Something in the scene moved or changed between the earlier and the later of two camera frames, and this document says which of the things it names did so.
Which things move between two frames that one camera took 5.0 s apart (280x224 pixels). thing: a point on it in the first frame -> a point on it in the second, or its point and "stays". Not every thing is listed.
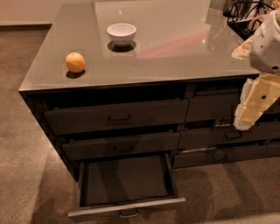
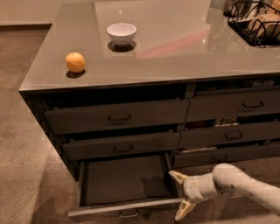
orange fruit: x=75 y=62 stays
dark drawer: x=221 y=104 stays
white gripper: x=267 y=51 -> x=192 y=189
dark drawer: x=126 y=185 stays
